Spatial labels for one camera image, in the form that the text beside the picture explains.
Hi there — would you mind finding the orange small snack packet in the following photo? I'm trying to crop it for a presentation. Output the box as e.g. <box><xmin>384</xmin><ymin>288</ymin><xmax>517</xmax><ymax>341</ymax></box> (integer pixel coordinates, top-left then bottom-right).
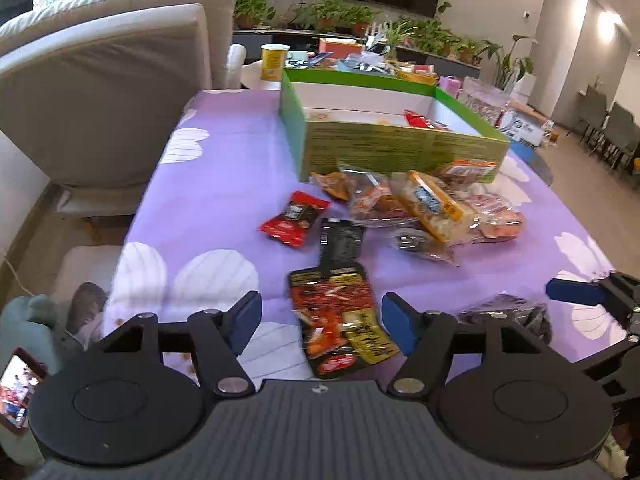
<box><xmin>310</xmin><ymin>171</ymin><xmax>350</xmax><ymax>202</ymax></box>

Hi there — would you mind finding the white red snack packet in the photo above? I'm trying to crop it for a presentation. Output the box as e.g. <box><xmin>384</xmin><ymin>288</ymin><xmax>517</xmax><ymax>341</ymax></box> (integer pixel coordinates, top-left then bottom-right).
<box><xmin>305</xmin><ymin>110</ymin><xmax>332</xmax><ymax>122</ymax></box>

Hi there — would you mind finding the dark crinkled snack packet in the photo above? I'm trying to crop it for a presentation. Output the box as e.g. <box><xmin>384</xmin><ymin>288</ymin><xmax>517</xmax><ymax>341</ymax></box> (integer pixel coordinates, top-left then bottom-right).
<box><xmin>457</xmin><ymin>292</ymin><xmax>553</xmax><ymax>344</ymax></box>

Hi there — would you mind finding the red spicy snack packet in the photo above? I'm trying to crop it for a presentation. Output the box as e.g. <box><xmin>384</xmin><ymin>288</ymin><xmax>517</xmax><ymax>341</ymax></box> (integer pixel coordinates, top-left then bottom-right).
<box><xmin>288</xmin><ymin>260</ymin><xmax>399</xmax><ymax>379</ymax></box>

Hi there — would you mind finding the black sausage clear packet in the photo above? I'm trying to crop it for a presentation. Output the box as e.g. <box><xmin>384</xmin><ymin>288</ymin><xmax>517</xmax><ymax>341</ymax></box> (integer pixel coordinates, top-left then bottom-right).
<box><xmin>392</xmin><ymin>226</ymin><xmax>458</xmax><ymax>266</ymax></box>

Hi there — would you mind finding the black snack packet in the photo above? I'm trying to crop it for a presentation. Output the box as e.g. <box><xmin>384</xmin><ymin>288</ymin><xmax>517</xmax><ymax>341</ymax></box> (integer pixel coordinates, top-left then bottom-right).
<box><xmin>319</xmin><ymin>219</ymin><xmax>366</xmax><ymax>278</ymax></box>

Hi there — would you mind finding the yellow bread snack packet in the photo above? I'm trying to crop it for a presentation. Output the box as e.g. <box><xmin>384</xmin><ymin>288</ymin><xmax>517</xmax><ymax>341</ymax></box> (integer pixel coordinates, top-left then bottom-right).
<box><xmin>390</xmin><ymin>170</ymin><xmax>480</xmax><ymax>245</ymax></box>

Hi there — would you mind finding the pink bun snack packet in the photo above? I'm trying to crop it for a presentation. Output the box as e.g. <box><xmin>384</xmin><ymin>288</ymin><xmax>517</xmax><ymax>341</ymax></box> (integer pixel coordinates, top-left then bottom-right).
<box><xmin>462</xmin><ymin>193</ymin><xmax>525</xmax><ymax>244</ymax></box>

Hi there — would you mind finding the clear brown snack packet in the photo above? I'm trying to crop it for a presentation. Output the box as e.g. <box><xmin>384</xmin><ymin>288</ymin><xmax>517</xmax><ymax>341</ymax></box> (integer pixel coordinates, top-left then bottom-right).
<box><xmin>337</xmin><ymin>162</ymin><xmax>416</xmax><ymax>229</ymax></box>

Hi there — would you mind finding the red black small packet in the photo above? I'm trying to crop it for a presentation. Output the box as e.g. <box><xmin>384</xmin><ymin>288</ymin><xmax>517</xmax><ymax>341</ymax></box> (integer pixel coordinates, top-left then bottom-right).
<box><xmin>259</xmin><ymin>191</ymin><xmax>330</xmax><ymax>248</ymax></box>

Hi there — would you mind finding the orange pastry snack packet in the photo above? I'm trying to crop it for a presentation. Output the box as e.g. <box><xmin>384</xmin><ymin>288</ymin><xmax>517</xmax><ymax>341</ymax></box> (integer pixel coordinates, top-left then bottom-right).
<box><xmin>435</xmin><ymin>159</ymin><xmax>497</xmax><ymax>185</ymax></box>

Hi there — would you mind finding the white blue carton box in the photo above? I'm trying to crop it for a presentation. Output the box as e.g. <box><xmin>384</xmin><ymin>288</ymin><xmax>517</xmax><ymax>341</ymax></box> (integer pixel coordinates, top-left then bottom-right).
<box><xmin>499</xmin><ymin>110</ymin><xmax>546</xmax><ymax>148</ymax></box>

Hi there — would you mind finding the red snack packet in box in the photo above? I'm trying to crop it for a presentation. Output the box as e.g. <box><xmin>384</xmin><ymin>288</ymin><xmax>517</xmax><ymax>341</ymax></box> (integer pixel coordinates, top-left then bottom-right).
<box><xmin>404</xmin><ymin>110</ymin><xmax>450</xmax><ymax>131</ymax></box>

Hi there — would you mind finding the green cardboard box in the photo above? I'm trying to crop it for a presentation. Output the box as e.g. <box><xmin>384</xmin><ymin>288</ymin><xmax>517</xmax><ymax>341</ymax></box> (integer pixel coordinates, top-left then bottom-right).
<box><xmin>280</xmin><ymin>68</ymin><xmax>510</xmax><ymax>181</ymax></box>

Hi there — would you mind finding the smartphone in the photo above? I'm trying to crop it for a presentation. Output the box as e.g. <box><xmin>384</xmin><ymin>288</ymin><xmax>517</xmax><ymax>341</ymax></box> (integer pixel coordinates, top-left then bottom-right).
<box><xmin>1</xmin><ymin>348</ymin><xmax>48</xmax><ymax>434</ymax></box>

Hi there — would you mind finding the yellow woven basket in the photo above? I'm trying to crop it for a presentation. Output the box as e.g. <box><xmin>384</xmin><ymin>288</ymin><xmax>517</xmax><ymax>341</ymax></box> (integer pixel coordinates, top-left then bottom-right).
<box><xmin>394</xmin><ymin>67</ymin><xmax>438</xmax><ymax>86</ymax></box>

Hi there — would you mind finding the light blue storage basket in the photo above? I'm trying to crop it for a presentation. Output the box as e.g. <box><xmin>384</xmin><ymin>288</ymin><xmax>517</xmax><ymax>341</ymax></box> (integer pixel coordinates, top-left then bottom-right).
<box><xmin>336</xmin><ymin>58</ymin><xmax>395</xmax><ymax>77</ymax></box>

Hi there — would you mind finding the yellow cylindrical can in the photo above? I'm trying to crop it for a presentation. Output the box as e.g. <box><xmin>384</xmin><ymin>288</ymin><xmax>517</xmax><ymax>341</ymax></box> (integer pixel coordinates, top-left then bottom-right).
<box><xmin>260</xmin><ymin>44</ymin><xmax>290</xmax><ymax>81</ymax></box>

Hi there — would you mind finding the dark tv cabinet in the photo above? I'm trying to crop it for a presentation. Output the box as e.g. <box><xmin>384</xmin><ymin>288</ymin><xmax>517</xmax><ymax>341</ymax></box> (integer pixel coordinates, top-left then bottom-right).
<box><xmin>232</xmin><ymin>28</ymin><xmax>480</xmax><ymax>79</ymax></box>

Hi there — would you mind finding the beige sofa armchair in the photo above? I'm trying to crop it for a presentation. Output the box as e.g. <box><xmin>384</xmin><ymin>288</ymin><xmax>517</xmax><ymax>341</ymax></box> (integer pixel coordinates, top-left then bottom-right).
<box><xmin>1</xmin><ymin>0</ymin><xmax>245</xmax><ymax>218</ymax></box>

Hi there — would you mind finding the orange box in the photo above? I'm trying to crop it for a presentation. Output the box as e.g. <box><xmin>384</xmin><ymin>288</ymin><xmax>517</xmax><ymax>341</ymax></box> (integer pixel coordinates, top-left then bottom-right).
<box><xmin>319</xmin><ymin>38</ymin><xmax>362</xmax><ymax>60</ymax></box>

